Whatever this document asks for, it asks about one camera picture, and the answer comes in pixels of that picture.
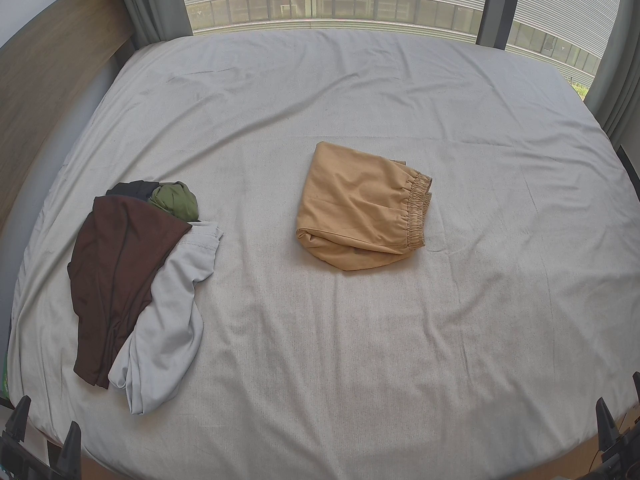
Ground pale grey garment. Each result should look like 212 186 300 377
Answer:
107 219 225 416

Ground dark brown garment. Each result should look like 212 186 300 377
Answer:
66 194 193 390

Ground grey-green curtain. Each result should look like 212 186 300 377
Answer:
584 0 640 141
111 0 196 48

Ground green garment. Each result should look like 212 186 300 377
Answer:
148 180 201 221

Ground tan shorts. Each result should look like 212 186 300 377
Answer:
295 141 434 273

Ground black garment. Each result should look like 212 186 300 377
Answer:
105 180 162 204

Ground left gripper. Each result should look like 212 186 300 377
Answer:
0 395 82 480

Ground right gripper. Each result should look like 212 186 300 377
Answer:
595 371 640 480

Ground bed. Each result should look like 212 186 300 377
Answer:
0 0 640 480

